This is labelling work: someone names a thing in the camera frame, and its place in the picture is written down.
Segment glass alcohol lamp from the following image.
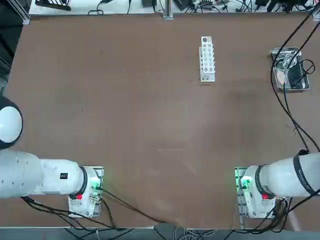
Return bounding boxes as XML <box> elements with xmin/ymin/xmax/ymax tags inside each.
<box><xmin>274</xmin><ymin>55</ymin><xmax>299</xmax><ymax>71</ymax></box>

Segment glass test tube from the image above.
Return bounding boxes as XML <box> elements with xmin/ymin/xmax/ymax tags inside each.
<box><xmin>269</xmin><ymin>49</ymin><xmax>302</xmax><ymax>55</ymax></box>

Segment black wire tripod stand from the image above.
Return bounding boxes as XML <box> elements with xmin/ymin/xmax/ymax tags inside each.
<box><xmin>287</xmin><ymin>59</ymin><xmax>315</xmax><ymax>90</ymax></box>

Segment steel tray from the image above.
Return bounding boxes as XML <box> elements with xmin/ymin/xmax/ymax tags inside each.
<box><xmin>270</xmin><ymin>46</ymin><xmax>311</xmax><ymax>94</ymax></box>

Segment white test tube rack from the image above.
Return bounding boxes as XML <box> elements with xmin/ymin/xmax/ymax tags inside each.
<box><xmin>198</xmin><ymin>36</ymin><xmax>217</xmax><ymax>84</ymax></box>

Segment ribbed black power adapter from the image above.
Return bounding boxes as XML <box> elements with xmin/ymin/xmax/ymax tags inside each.
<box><xmin>173</xmin><ymin>0</ymin><xmax>194</xmax><ymax>11</ymax></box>

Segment black left base cable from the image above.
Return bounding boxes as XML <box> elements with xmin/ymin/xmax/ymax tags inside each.
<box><xmin>96</xmin><ymin>186</ymin><xmax>169</xmax><ymax>224</ymax></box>

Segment aluminium post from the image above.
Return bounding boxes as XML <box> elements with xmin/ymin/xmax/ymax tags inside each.
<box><xmin>162</xmin><ymin>0</ymin><xmax>174</xmax><ymax>20</ymax></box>

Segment white cable bundle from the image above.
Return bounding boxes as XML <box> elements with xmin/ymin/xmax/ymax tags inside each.
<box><xmin>172</xmin><ymin>226</ymin><xmax>217</xmax><ymax>240</ymax></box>

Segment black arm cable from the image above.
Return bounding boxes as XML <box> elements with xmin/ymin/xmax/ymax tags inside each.
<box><xmin>282</xmin><ymin>21</ymin><xmax>320</xmax><ymax>153</ymax></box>
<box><xmin>271</xmin><ymin>6</ymin><xmax>320</xmax><ymax>154</ymax></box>

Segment black looped cable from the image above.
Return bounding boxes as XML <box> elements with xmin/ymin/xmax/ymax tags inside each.
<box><xmin>87</xmin><ymin>0</ymin><xmax>113</xmax><ymax>16</ymax></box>

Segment wire gauze ceramic centre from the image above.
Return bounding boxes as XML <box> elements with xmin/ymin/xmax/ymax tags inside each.
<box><xmin>273</xmin><ymin>66</ymin><xmax>289</xmax><ymax>90</ymax></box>

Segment black floor cable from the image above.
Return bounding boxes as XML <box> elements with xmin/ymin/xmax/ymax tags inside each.
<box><xmin>21</xmin><ymin>196</ymin><xmax>126</xmax><ymax>232</ymax></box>

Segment aluminium frame rail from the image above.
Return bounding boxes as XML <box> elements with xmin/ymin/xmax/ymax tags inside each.
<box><xmin>4</xmin><ymin>0</ymin><xmax>31</xmax><ymax>25</ymax></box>

